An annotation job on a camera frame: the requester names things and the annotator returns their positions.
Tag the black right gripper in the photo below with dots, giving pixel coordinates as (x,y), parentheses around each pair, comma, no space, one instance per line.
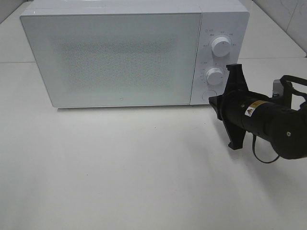
(240,111)

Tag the round white door button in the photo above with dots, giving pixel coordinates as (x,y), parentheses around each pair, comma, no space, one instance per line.
(207,94)

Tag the white dial knob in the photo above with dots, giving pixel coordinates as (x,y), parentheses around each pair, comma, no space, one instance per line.
(214,76)
(221,46)

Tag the white microwave door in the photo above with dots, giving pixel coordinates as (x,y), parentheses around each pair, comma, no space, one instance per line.
(115,60)

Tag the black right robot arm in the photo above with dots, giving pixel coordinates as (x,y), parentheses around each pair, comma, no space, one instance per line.
(270,118)

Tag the white microwave oven body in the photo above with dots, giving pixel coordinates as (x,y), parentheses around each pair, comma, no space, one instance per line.
(218,17)

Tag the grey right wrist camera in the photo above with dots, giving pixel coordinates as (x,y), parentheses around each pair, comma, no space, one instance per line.
(279,90)

